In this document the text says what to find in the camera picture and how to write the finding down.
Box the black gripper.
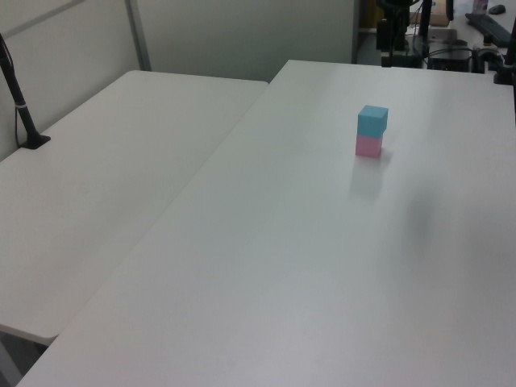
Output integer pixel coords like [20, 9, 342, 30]
[377, 0, 418, 52]

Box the blue cube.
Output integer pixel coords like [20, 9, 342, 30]
[357, 105, 389, 138]

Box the pink cube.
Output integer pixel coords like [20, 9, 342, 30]
[355, 130, 387, 157]

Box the black clamp base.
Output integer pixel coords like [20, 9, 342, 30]
[380, 53, 421, 69]

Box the thin black upright pole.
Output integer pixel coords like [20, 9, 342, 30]
[418, 0, 433, 41]

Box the cardboard box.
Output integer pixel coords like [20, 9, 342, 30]
[414, 0, 453, 28]

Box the black electronics box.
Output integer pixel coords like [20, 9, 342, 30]
[427, 48, 473, 73]

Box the black keyboard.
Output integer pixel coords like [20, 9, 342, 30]
[464, 11, 512, 46]

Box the black pole with table clamp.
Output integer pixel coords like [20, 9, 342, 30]
[493, 22, 516, 86]

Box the black camera pole with base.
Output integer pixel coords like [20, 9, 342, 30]
[0, 31, 52, 152]

